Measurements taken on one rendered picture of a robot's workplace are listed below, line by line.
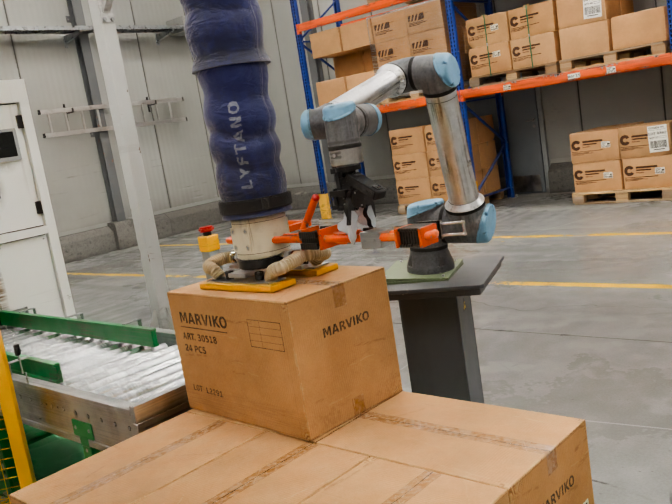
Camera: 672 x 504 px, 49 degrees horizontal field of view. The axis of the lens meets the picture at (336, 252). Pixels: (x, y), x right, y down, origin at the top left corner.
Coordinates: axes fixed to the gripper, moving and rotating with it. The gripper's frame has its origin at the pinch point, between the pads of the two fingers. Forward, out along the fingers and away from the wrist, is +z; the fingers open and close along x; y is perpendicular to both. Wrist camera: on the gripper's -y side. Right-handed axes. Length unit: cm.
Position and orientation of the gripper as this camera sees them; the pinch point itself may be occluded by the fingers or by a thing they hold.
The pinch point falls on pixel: (364, 237)
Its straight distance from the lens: 204.1
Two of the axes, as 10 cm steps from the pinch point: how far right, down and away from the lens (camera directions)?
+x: -6.8, 2.3, -7.0
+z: 1.6, 9.7, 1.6
